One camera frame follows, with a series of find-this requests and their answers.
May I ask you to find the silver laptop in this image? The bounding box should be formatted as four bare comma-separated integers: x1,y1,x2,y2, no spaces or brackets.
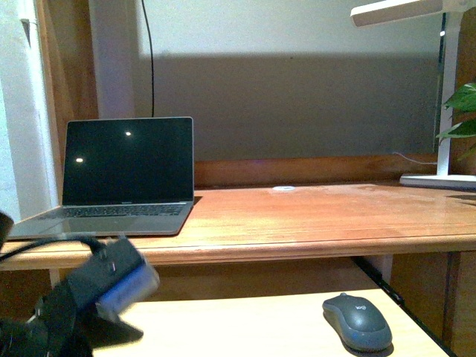
10,117,194,240

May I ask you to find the wooden pull-out keyboard tray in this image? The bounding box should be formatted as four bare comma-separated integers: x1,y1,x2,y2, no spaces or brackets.
91,288,453,357

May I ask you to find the grey Logitech mouse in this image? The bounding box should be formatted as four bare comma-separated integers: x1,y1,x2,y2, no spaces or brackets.
322,293,393,353

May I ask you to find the white round desk grommet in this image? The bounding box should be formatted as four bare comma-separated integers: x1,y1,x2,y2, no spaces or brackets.
272,185,295,192

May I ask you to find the white desk lamp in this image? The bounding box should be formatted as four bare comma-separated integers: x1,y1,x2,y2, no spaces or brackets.
350,0,476,191

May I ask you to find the green plant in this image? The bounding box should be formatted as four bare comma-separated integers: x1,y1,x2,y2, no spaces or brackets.
436,83,475,144

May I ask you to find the black gripper body with blue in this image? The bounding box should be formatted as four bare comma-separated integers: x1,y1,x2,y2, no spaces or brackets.
25,234,161,335

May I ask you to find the wooden desk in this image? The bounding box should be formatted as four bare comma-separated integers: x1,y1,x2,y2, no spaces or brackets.
0,154,476,357

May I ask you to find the black hanging cable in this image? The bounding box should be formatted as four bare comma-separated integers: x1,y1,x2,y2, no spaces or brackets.
140,0,156,118

